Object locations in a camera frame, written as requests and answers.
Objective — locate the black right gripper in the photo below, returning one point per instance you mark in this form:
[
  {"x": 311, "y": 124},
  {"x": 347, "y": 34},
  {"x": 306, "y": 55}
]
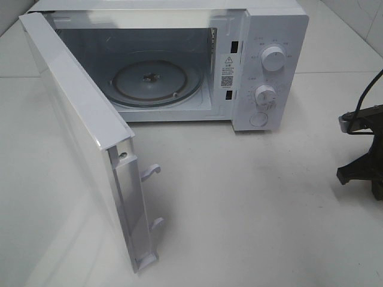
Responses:
[{"x": 367, "y": 167}]

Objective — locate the round door release button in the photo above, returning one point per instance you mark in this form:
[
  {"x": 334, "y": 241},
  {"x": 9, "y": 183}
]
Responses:
[{"x": 259, "y": 119}]

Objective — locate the white microwave door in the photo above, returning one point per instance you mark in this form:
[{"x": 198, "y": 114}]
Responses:
[{"x": 101, "y": 140}]

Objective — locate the lower white timer knob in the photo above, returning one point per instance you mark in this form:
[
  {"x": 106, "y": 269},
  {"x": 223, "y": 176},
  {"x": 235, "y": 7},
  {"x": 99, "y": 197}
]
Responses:
[{"x": 264, "y": 95}]

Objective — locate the upper white power knob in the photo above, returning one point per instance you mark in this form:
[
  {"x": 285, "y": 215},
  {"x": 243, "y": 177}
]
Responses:
[{"x": 273, "y": 58}]

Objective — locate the white microwave oven body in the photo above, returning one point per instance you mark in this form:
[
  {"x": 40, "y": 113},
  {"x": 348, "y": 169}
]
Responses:
[{"x": 224, "y": 39}]

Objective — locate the glass microwave turntable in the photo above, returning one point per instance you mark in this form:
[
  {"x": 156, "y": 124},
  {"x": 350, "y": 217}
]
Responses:
[{"x": 153, "y": 83}]

